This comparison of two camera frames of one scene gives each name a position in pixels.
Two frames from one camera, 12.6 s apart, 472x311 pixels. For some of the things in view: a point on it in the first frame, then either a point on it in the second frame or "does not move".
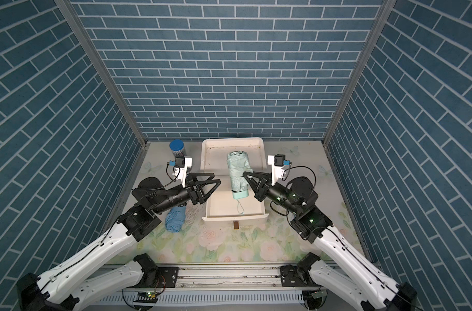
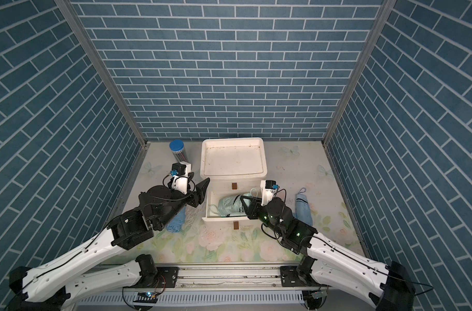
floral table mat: (271, 240) does not move
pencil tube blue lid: (177, 146) does not move
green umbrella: (238, 164) to (232, 206)
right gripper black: (264, 190) to (255, 207)
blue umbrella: (175, 219) does not move
